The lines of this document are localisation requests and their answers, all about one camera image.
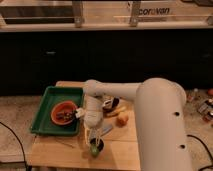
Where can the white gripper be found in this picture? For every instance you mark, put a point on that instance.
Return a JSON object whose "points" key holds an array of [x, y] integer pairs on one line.
{"points": [[87, 134]]}

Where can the green pepper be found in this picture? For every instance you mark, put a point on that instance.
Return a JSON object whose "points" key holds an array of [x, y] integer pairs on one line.
{"points": [[94, 150]]}

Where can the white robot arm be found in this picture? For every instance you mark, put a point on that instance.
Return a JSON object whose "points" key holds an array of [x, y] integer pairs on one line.
{"points": [[158, 107]]}

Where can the grey blue cloth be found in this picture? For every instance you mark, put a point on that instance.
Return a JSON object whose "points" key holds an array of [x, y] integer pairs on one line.
{"points": [[105, 129]]}

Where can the yellow orange fruit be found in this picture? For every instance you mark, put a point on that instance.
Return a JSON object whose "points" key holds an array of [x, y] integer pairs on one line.
{"points": [[122, 119]]}

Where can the wooden board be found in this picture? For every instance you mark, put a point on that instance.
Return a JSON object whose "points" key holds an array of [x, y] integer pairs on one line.
{"points": [[120, 150]]}

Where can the yellow banana piece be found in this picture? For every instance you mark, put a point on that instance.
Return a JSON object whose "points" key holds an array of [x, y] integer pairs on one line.
{"points": [[115, 112]]}

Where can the orange bowl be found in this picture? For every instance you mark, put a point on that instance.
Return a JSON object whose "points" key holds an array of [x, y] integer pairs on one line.
{"points": [[63, 113]]}

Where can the dark round bowl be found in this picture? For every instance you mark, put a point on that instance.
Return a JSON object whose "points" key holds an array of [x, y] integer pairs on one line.
{"points": [[110, 104]]}

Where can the green plastic tray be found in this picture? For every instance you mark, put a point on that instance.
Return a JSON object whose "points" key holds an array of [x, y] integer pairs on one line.
{"points": [[42, 123]]}

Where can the white handled brush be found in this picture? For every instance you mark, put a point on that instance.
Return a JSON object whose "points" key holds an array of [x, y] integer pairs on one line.
{"points": [[80, 112]]}

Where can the corovan sign rail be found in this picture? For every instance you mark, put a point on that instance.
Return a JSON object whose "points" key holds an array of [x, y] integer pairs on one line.
{"points": [[80, 15]]}

